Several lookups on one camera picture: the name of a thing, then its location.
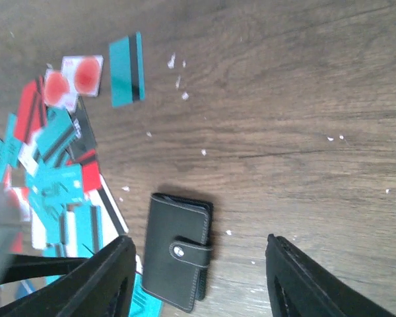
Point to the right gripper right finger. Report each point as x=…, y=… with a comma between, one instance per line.
x=299, y=286

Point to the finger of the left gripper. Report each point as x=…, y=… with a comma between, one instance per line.
x=26, y=267

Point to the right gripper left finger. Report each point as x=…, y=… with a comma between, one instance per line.
x=108, y=291

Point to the black card holder wallet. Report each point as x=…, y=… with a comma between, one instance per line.
x=178, y=249

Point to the teal VIP card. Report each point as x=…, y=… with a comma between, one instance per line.
x=143, y=304

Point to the teal card centre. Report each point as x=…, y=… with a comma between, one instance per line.
x=56, y=186

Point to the red card black stripe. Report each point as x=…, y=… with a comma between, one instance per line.
x=31, y=115

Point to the white card red circle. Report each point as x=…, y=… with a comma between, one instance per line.
x=83, y=73

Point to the teal card with stripe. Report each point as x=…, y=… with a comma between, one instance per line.
x=127, y=78

